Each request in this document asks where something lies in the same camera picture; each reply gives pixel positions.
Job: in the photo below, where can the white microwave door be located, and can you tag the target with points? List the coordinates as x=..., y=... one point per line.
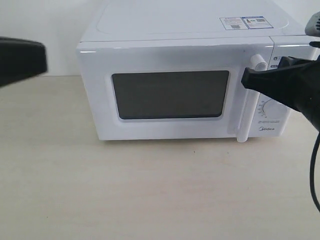
x=172, y=89

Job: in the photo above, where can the lower white control knob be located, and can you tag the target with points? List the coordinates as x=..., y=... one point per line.
x=274, y=110

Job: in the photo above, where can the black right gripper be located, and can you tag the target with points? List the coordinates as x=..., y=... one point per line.
x=295, y=84

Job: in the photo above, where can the blue white info sticker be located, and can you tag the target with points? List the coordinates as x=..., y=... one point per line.
x=245, y=23

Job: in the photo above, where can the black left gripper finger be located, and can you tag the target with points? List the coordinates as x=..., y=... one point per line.
x=21, y=59

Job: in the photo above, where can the white microwave oven body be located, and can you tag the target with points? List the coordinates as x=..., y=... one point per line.
x=137, y=20

